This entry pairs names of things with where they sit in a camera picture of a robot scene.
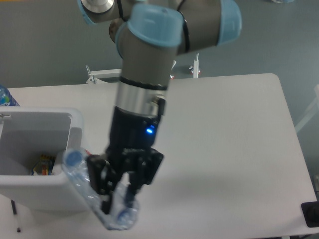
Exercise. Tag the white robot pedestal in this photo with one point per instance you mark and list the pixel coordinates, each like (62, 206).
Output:
(104, 73)

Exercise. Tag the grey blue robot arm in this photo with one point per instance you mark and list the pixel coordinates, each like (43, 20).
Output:
(148, 37)

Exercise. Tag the black device at edge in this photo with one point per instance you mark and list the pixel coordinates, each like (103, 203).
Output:
(311, 213)

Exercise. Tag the blue labelled bottle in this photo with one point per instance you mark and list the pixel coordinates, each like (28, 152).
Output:
(6, 99)

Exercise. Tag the black pen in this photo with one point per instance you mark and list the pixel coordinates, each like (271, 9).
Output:
(15, 216)

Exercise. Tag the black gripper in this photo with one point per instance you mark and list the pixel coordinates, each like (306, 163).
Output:
(128, 131)

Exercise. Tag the colourful snack wrapper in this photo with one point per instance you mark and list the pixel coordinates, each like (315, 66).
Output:
(43, 167)

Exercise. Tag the white trash can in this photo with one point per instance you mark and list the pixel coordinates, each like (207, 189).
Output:
(32, 142)

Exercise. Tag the clear plastic water bottle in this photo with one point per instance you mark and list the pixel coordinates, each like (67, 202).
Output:
(117, 209)

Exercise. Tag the clear plastic bag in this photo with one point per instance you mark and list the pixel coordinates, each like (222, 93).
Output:
(57, 167)

